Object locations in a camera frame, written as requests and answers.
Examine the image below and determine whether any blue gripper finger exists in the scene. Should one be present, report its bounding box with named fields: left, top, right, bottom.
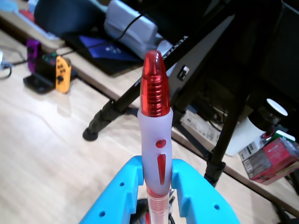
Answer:
left=79, top=156, right=144, bottom=224
left=171, top=158, right=241, bottom=224

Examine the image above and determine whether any red pen with white grip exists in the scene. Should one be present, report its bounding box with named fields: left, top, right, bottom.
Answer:
left=139, top=50, right=175, bottom=224

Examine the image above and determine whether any black mesh pen holder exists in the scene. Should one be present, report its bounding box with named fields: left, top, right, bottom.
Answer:
left=130, top=197, right=180, bottom=224

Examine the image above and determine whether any flat cardboard box with labels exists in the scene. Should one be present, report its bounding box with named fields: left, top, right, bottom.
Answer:
left=181, top=109, right=221, bottom=147

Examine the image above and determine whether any white tumbler with black lid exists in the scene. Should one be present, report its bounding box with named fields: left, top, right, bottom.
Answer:
left=225, top=98, right=289, bottom=157

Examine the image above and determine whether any red cardboard box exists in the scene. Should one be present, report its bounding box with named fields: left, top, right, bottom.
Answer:
left=242, top=137, right=299, bottom=186

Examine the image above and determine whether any black tripod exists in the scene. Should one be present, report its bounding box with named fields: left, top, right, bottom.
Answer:
left=83, top=0, right=283, bottom=187

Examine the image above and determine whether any white and green box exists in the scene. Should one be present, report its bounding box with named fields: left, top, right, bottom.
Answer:
left=273, top=130, right=296, bottom=143

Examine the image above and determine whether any black laptop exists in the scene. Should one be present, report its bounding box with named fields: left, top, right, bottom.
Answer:
left=62, top=30, right=145, bottom=77

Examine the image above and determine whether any orange game controller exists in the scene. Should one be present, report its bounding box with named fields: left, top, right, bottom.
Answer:
left=55, top=55, right=72, bottom=94

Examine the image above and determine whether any black controller dock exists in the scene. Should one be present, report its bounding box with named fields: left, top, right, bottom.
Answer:
left=22, top=52, right=79, bottom=95

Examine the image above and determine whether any blue booklet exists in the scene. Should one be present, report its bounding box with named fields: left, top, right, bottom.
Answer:
left=79, top=35, right=141, bottom=63

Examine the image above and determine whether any purple game controller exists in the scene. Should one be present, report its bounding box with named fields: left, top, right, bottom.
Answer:
left=26, top=39, right=42, bottom=73

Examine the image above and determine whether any grey fabric pouch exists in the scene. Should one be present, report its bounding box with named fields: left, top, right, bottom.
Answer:
left=104, top=0, right=159, bottom=59

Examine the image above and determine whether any dark blue bag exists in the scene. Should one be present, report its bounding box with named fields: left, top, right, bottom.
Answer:
left=34, top=0, right=108, bottom=39

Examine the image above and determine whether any thin black cable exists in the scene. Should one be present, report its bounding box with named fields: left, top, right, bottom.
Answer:
left=116, top=13, right=150, bottom=40

